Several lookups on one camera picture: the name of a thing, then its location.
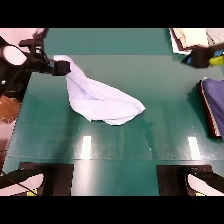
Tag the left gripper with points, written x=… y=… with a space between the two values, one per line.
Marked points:
x=61 y=68

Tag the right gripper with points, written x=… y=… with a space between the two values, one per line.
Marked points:
x=199 y=57

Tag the white shirt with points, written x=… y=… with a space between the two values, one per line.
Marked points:
x=100 y=101

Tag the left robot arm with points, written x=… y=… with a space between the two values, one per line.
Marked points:
x=13 y=56

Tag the beige garment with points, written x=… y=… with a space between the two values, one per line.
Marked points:
x=216 y=35

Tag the purple garment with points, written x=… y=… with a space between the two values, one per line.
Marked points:
x=216 y=100

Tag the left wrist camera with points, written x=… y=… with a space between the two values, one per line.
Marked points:
x=36 y=41

